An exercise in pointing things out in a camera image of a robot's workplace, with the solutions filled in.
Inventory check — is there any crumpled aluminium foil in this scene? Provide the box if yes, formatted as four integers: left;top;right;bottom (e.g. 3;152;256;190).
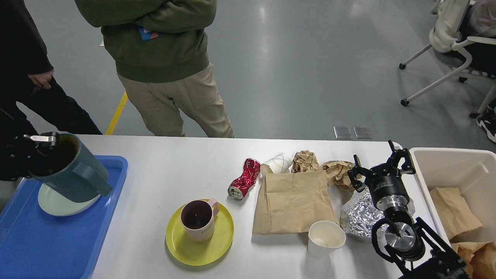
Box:
340;187;416;241

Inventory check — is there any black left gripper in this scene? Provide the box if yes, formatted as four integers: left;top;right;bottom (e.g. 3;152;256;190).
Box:
0;134;59;181

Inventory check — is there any metal floor socket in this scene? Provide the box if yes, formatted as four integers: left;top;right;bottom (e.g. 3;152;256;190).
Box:
333;126;354;140
353;126;373;139

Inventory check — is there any dark teal mug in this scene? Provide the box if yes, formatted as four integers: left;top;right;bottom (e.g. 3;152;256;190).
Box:
28;134;113;203

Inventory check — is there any yellow plate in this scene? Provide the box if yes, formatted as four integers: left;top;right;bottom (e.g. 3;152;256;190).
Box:
165;203;234;266

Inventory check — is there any crushed red soda can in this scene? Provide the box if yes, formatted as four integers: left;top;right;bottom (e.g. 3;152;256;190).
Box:
228;158;261;201

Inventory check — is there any brown paper bag in bin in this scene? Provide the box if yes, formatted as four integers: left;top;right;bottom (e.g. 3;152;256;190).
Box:
429;187;482;240

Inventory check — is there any person in green sweater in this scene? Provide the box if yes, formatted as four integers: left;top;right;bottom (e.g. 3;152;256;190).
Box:
76;0;234;138

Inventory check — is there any crumpled brown paper ball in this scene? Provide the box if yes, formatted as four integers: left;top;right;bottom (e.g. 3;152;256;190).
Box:
292;150;321;173

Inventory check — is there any pink mug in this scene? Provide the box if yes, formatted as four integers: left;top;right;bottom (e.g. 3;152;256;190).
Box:
180;198;219;243

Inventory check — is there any white office chair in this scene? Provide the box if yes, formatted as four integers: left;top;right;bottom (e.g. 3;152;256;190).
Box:
399;0;496;119

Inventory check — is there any crushed white paper cup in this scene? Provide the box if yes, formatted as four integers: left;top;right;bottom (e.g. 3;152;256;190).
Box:
260;153;292;178

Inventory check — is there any blue plastic tray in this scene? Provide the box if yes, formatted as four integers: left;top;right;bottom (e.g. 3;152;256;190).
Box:
0;155;129;279

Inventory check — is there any person in black clothes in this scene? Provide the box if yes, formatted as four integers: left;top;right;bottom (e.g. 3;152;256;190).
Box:
0;0;101;135

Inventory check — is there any crumpled brown paper in bin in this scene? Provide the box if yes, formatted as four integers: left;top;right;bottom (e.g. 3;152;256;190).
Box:
451;242;496;279

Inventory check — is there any flat brown paper bag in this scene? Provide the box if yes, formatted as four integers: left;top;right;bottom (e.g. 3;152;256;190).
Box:
253;170;338;235

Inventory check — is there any beige plastic bin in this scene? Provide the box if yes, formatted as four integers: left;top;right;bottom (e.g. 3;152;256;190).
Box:
410;148;496;245

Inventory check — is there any metal floor socket left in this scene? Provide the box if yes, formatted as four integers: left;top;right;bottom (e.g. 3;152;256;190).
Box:
333;126;354;140

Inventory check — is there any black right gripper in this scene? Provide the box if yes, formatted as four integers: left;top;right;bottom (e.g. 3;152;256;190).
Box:
347;140;416;212

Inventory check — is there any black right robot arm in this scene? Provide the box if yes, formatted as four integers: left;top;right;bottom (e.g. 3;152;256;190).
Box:
348;141;469;279

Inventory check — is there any crumpled brown paper wad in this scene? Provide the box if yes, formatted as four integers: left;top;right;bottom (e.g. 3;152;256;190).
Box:
321;160;355;192

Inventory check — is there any metal floor socket right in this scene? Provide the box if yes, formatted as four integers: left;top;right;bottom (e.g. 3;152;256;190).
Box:
353;126;373;139

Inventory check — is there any pale green plate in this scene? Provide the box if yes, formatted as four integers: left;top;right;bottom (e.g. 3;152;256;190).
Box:
38;184;101;217

